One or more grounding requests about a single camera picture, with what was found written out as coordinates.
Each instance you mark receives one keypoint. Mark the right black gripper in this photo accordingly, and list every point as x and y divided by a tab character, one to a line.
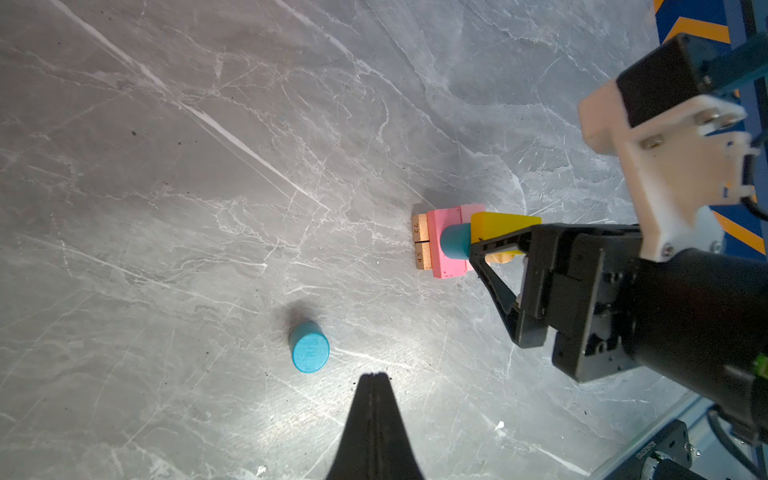
699	319

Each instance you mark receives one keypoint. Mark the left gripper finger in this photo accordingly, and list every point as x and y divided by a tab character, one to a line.
374	443

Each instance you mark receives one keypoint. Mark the dark pink wood block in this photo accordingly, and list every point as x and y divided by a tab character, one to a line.
443	267

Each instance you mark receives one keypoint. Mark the yellow wood block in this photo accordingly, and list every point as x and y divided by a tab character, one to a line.
489	225

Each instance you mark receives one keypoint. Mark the large teal cylinder block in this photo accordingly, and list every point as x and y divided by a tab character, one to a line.
455	241

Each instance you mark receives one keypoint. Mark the natural wood cylinder block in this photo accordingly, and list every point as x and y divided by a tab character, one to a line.
501	257

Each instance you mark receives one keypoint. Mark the light pink wood block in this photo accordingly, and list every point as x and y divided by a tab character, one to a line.
468	210

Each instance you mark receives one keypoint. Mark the small teal cylinder block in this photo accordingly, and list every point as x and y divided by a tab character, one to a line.
310	348

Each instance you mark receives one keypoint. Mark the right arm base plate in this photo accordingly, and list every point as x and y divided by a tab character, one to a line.
668	456

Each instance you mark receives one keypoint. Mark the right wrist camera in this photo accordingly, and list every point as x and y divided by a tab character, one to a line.
669	120

